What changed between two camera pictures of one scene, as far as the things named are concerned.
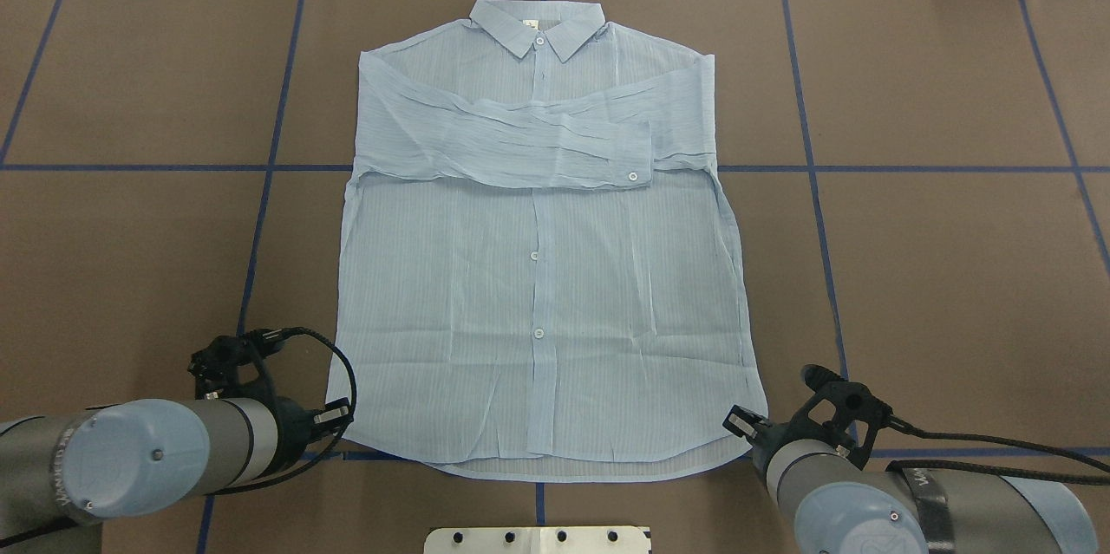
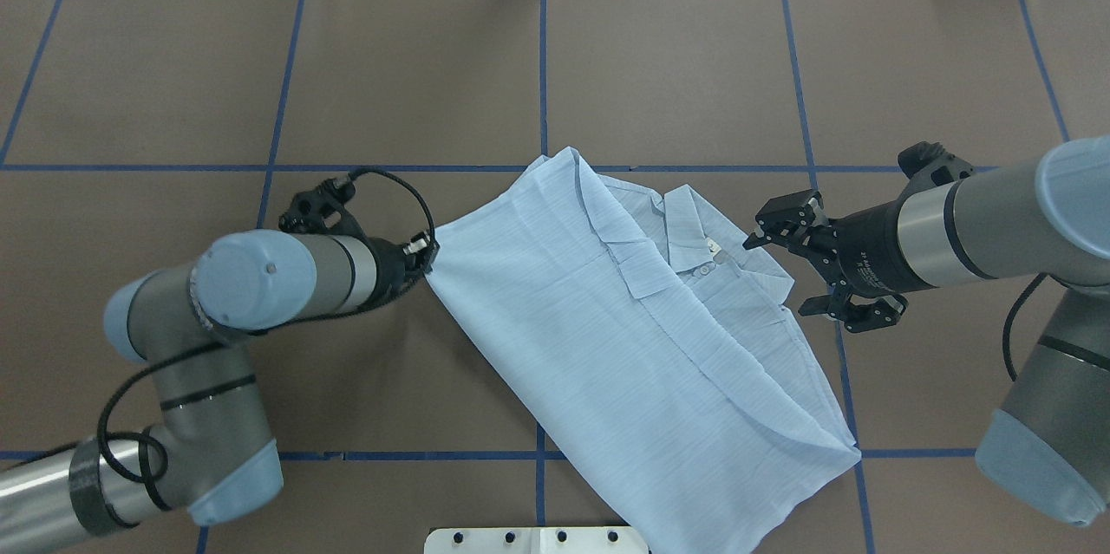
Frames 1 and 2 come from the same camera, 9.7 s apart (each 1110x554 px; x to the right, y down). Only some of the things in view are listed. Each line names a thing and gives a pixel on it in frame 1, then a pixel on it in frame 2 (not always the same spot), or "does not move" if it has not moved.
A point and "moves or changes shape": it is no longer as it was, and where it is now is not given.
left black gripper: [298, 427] -> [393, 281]
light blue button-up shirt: [539, 278] moves or changes shape
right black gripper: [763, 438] -> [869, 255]
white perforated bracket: [538, 540] does not move
